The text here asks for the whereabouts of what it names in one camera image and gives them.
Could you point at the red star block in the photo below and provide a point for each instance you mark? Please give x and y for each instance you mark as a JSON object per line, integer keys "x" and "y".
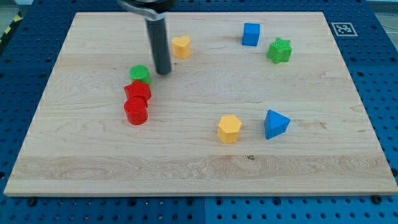
{"x": 138, "y": 89}

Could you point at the yellow heart block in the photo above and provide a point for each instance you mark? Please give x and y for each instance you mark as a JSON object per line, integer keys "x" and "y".
{"x": 181, "y": 46}

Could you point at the green star block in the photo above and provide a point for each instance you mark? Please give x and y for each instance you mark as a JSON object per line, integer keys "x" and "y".
{"x": 279, "y": 51}

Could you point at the yellow hexagon block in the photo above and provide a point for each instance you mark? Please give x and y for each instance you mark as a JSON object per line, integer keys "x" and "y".
{"x": 228, "y": 129}

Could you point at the light wooden board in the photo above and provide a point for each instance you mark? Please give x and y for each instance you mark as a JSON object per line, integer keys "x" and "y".
{"x": 80, "y": 143}

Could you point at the red cylinder block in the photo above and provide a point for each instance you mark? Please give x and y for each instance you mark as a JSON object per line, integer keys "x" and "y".
{"x": 136, "y": 110}

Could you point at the green cylinder block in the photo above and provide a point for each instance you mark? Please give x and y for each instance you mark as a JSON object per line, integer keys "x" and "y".
{"x": 141, "y": 73}

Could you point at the blue triangle block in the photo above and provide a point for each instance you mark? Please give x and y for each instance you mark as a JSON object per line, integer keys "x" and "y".
{"x": 275, "y": 124}

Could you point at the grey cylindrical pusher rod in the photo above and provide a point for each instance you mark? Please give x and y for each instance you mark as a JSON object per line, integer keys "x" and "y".
{"x": 157, "y": 33}

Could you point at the blue cube block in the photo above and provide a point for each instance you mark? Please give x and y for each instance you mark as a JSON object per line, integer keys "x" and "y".
{"x": 251, "y": 34}

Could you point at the white fiducial marker tag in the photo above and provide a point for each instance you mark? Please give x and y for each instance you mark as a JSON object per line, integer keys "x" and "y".
{"x": 344, "y": 29}

